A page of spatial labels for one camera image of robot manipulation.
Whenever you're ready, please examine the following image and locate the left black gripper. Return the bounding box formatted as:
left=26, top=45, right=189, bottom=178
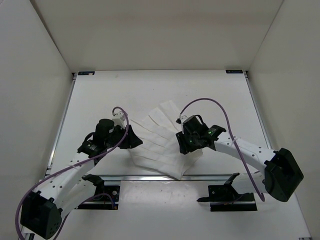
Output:
left=106, top=122, right=144, bottom=147

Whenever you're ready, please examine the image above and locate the white pleated skirt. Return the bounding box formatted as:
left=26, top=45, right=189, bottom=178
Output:
left=129, top=100, right=203, bottom=180

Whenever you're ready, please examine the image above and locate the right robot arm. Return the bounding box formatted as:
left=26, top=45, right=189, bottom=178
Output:
left=176, top=115, right=304, bottom=202

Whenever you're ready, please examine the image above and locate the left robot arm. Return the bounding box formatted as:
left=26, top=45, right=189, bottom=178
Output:
left=15, top=118, right=143, bottom=240

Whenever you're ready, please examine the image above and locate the left blue table label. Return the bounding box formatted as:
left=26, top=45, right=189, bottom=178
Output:
left=77, top=71, right=95, bottom=76

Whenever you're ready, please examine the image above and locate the blue table label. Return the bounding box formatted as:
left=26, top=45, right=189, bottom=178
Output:
left=225, top=69, right=243, bottom=74
left=77, top=71, right=95, bottom=76

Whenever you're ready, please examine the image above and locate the right blue table label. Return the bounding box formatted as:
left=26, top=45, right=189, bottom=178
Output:
left=225, top=69, right=243, bottom=74

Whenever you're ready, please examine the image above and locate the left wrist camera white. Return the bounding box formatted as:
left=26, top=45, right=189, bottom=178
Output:
left=112, top=111, right=126, bottom=129

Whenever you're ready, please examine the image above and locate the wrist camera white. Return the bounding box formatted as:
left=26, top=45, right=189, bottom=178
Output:
left=175, top=115, right=188, bottom=125
left=112, top=111, right=126, bottom=129

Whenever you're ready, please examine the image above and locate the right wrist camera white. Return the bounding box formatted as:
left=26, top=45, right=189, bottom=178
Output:
left=175, top=115, right=188, bottom=125

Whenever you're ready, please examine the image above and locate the aluminium table front rail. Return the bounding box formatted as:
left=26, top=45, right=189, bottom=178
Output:
left=98, top=174, right=232, bottom=182

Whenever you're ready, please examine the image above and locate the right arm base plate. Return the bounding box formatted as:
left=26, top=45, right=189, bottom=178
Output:
left=196, top=173, right=258, bottom=212

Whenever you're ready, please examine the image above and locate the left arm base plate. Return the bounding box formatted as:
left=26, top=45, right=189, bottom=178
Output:
left=77, top=174, right=120, bottom=210

